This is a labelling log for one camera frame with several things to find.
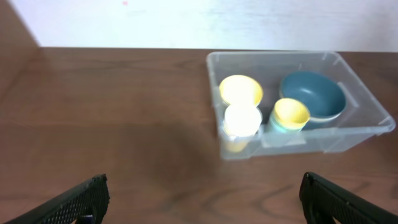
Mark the dark blue large bowl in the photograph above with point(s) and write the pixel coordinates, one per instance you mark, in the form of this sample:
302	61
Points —
318	93

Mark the clear plastic storage bin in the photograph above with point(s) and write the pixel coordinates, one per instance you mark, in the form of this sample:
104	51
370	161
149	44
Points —
272	103

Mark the cream white cup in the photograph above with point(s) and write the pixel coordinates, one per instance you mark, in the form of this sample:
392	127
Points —
242	120

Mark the green cup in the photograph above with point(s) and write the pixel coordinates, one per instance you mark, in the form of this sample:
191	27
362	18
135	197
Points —
275	127

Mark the yellow cup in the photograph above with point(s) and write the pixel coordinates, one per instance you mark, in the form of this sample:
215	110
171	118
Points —
291	113
235	143

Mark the yellow bowl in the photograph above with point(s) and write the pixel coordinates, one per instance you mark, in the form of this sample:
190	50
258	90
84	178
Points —
240	89

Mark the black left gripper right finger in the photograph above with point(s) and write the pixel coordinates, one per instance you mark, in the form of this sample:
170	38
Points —
324	202

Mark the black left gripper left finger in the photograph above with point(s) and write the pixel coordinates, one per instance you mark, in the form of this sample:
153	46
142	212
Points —
86	202

